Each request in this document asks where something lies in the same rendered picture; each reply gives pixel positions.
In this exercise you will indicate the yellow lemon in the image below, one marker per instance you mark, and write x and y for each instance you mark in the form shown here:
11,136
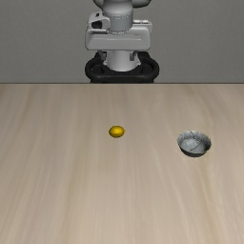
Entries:
117,131

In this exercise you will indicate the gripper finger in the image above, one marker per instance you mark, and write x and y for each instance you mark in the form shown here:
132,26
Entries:
101,54
133,55

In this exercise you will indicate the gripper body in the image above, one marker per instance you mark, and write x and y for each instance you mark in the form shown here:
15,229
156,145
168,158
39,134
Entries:
118,40

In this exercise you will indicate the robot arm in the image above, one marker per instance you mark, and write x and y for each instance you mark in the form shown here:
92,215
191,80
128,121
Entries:
121,61

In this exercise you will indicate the grey metal bowl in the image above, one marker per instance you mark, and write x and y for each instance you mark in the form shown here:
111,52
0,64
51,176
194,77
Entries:
194,144

